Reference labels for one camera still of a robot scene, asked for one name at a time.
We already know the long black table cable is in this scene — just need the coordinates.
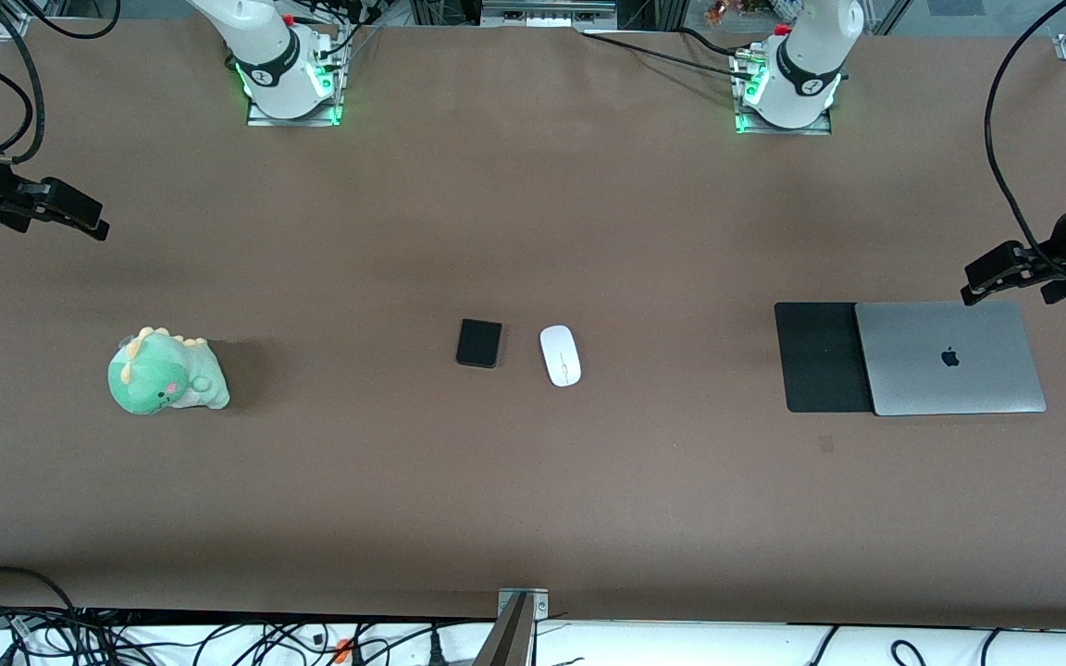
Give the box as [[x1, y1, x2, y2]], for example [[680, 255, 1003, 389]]
[[577, 31, 756, 80]]

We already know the silver rack device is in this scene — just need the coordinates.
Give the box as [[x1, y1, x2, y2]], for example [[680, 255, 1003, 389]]
[[480, 0, 619, 30]]

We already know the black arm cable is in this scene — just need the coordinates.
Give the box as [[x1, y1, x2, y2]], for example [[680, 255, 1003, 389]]
[[0, 5, 46, 167], [984, 0, 1066, 274]]

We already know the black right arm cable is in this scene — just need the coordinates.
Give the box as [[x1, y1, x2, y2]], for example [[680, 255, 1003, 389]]
[[0, 5, 46, 167]]

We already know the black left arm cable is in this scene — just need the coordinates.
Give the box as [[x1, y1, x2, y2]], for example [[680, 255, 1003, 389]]
[[984, 0, 1066, 274]]

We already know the black looped floor cable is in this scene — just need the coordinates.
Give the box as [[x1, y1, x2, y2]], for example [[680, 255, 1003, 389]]
[[0, 565, 81, 616]]

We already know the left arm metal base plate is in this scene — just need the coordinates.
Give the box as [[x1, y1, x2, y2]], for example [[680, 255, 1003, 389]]
[[734, 104, 833, 138]]

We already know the silver laptop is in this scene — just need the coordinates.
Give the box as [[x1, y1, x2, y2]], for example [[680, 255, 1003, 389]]
[[854, 300, 1048, 417]]

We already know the black phone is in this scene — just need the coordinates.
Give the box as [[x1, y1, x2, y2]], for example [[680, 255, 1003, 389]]
[[455, 318, 504, 370]]

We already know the thin black cable loop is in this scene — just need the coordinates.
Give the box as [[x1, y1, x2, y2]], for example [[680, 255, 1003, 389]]
[[29, 0, 120, 41]]

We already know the green dinosaur plush toy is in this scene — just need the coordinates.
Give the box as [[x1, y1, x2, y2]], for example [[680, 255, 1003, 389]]
[[107, 326, 231, 416]]

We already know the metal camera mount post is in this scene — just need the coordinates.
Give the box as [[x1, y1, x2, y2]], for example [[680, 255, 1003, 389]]
[[473, 587, 551, 666]]

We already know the white computer mouse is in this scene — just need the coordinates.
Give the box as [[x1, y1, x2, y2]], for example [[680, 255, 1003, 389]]
[[539, 324, 583, 389]]

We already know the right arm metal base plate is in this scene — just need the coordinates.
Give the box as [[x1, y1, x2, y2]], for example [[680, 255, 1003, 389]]
[[246, 92, 345, 129]]

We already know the black mouse pad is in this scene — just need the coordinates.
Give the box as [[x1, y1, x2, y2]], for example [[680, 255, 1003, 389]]
[[774, 302, 876, 414]]

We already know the short black table cable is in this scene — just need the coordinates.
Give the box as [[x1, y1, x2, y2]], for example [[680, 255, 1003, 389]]
[[676, 27, 749, 58]]

